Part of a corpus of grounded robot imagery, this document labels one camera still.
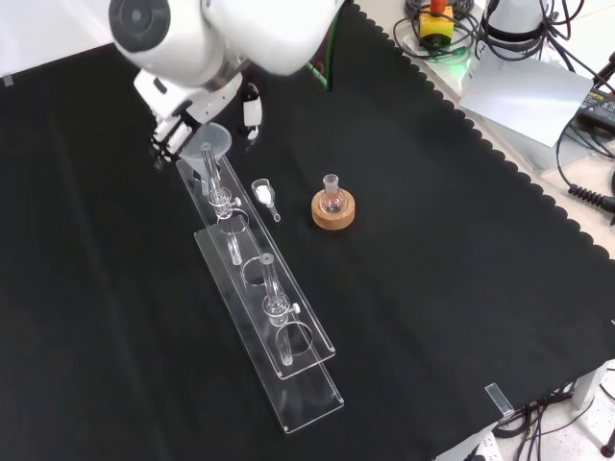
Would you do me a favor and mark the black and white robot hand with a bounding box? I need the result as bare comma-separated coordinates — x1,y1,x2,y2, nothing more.
133,69,265,168

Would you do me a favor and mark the clear plastic funnel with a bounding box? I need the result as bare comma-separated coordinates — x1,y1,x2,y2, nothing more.
179,123,234,182

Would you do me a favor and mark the glass weighing funnel with powder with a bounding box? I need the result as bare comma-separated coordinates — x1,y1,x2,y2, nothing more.
250,178,283,224

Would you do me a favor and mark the clear acrylic funnel stand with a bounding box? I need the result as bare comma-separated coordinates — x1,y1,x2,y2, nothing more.
174,142,346,436

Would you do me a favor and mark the glass round-bottom flask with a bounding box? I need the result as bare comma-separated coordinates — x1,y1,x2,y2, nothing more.
320,173,349,216

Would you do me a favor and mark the yellow stop button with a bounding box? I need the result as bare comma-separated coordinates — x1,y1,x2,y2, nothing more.
418,0,455,50

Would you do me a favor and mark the black bench cloth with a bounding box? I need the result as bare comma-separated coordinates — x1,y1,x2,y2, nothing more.
0,0,615,461

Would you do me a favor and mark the pale board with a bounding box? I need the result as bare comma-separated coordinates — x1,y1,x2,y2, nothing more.
457,44,595,151

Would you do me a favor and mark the black power adapter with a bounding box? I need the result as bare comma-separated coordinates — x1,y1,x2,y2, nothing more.
575,87,615,130

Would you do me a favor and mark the clear cloth clip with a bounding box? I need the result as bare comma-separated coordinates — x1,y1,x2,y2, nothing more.
484,382,515,416

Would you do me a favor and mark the white power strip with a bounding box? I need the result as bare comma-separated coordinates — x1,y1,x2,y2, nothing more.
462,430,504,461

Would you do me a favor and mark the green cable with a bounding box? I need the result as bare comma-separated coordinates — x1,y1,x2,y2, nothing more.
306,9,338,93

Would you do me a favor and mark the cork ring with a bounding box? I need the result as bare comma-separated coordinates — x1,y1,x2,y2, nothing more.
310,188,358,231

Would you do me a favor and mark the black coiled cable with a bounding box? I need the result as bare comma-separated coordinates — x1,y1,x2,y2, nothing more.
555,118,615,213

